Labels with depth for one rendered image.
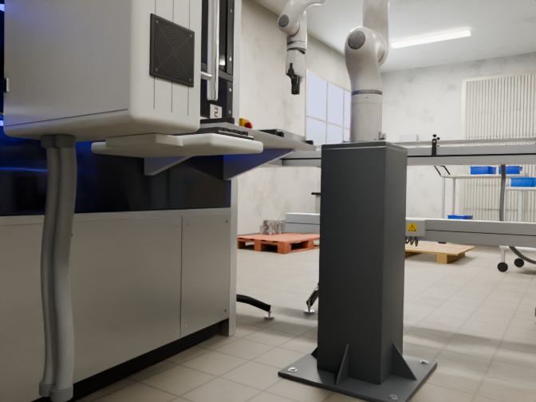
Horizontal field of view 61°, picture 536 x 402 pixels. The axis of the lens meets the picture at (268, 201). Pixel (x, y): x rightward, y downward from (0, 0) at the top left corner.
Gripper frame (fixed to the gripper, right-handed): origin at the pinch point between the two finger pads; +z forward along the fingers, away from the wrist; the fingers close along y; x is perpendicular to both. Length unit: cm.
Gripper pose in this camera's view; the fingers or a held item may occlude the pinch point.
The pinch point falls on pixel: (295, 89)
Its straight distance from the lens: 193.8
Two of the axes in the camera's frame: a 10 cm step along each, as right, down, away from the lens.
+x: 8.8, 0.2, -4.7
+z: -0.2, 10.0, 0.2
